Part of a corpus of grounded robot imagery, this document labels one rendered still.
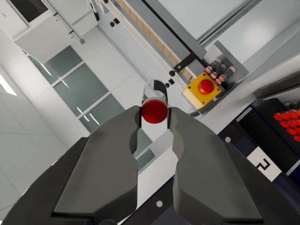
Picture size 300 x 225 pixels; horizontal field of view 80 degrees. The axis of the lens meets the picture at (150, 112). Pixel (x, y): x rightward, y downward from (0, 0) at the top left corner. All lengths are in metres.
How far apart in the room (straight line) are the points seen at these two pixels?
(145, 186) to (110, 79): 5.06
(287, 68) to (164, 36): 0.39
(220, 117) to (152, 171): 0.23
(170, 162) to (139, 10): 0.53
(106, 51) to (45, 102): 2.27
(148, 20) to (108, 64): 4.96
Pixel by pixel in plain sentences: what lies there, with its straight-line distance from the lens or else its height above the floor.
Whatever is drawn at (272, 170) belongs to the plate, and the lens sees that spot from 0.58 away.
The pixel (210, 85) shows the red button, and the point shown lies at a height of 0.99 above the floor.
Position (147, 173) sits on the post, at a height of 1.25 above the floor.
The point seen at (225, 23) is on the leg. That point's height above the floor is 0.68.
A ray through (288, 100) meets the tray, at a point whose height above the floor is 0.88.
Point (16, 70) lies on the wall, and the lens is 6.59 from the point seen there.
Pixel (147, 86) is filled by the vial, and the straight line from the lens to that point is 0.16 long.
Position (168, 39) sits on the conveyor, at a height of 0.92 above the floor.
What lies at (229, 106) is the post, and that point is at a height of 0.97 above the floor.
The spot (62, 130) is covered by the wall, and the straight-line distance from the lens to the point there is 5.56.
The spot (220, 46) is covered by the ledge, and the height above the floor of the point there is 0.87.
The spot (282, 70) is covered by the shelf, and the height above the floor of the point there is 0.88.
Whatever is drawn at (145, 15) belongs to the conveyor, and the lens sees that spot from 0.73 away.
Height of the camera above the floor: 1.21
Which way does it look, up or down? 7 degrees down
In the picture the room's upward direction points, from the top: 130 degrees counter-clockwise
